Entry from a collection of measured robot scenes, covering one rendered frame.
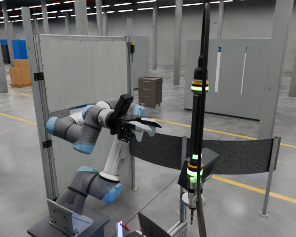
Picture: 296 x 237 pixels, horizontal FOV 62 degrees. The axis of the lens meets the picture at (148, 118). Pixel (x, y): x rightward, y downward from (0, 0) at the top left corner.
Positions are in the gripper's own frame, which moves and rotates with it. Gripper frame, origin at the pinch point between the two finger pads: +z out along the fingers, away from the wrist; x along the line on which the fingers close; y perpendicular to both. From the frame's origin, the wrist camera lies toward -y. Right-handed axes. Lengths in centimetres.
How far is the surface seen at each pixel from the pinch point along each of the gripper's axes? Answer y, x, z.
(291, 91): 147, -998, -154
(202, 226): 10.2, 19.1, 29.1
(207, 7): -32.7, 5.3, 19.4
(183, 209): 70, -52, -20
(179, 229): 81, -47, -19
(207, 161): 43, -69, -15
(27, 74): 110, -446, -1155
